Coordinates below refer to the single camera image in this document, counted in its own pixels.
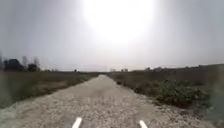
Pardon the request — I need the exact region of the pale gravel path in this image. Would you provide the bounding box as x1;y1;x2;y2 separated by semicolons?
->
0;74;214;128

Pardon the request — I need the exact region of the distant row of trees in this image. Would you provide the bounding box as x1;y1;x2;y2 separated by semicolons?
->
109;63;224;73

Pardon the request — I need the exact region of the grass field with bushes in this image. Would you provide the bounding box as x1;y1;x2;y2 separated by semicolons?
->
107;63;224;128

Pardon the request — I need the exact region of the robot's own part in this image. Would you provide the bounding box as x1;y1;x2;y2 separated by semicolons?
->
71;116;83;128
138;119;149;128

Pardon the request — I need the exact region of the grass field with low plants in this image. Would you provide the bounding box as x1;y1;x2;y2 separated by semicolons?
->
0;70;100;110

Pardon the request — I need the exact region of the dark clump of trees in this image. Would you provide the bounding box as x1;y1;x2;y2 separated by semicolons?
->
0;53;42;73

